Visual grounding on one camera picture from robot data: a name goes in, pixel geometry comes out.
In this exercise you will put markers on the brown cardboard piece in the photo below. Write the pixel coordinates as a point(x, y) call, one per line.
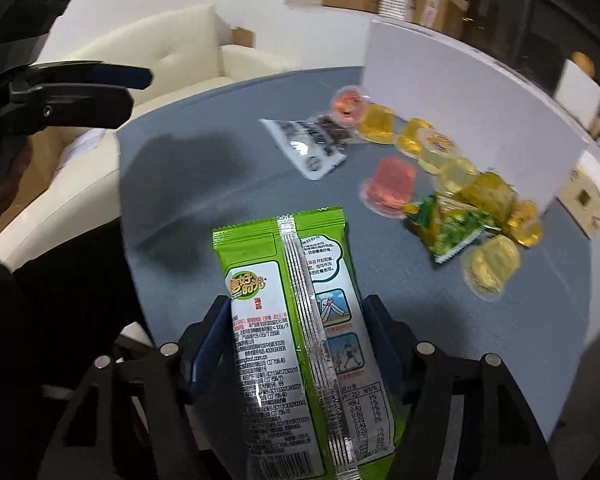
point(243, 36)

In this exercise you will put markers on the green seaweed snack packet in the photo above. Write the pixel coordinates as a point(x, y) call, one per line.
point(290, 320)

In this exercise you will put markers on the white foam box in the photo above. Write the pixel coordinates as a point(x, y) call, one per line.
point(575, 95)

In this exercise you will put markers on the green yellow triangular snack packet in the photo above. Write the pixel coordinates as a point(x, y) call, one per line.
point(447, 227)

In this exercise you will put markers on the blue tablecloth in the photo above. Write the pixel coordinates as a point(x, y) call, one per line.
point(220, 170)

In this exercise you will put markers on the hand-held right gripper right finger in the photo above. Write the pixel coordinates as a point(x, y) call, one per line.
point(382, 345)

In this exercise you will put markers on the white paper sheet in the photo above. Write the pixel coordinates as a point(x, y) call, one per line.
point(82, 145)

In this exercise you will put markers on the open brown cardboard box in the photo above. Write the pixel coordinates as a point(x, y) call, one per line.
point(437, 7)

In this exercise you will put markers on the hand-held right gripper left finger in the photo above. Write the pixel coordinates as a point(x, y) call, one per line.
point(206, 347)

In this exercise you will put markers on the pile of jelly cups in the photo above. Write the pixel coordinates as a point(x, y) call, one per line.
point(392, 185)

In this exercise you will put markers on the dark window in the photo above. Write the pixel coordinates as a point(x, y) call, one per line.
point(545, 10)

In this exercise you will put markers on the yellow round object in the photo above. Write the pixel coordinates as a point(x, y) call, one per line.
point(583, 62)

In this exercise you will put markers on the person's left hand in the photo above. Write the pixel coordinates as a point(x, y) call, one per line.
point(10, 182)

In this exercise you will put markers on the white and black snack packet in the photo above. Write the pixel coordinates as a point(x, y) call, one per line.
point(300, 145)

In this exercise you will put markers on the white cardboard box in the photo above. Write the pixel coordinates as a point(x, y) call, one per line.
point(460, 95)

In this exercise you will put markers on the cream sofa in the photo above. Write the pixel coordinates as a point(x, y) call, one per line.
point(180, 55)

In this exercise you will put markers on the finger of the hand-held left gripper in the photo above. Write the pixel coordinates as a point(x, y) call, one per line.
point(90, 107)
point(125, 76)

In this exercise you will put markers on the small tan box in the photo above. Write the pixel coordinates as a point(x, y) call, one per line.
point(585, 200)

